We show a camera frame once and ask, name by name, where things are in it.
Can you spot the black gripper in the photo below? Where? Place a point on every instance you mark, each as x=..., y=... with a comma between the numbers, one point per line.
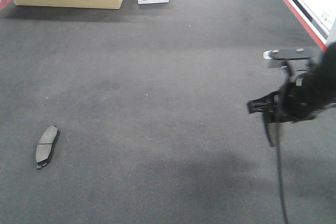
x=299, y=100

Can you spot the brake pad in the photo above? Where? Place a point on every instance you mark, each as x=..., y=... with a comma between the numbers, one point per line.
x=272, y=129
x=46, y=145

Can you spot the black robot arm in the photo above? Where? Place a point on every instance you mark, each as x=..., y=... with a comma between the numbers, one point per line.
x=325, y=64

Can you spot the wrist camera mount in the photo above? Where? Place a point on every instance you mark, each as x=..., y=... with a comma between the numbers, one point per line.
x=300, y=58

